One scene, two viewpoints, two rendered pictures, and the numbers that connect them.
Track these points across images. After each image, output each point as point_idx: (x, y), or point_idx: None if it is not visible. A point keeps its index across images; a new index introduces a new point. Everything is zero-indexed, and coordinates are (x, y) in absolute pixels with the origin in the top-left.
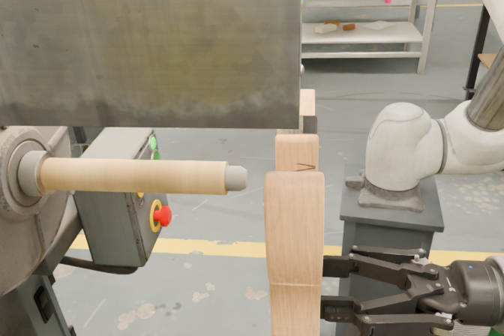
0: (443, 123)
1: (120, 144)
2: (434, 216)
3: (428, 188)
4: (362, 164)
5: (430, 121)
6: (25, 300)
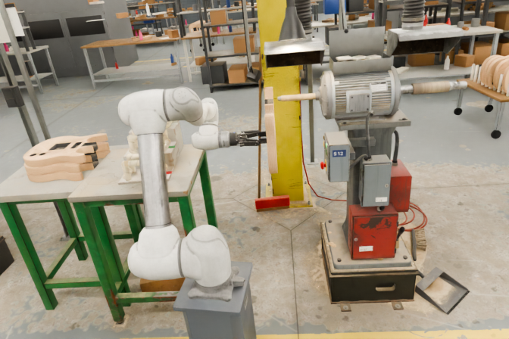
0: (178, 241)
1: (335, 138)
2: None
3: (186, 287)
4: (226, 311)
5: (185, 241)
6: (360, 164)
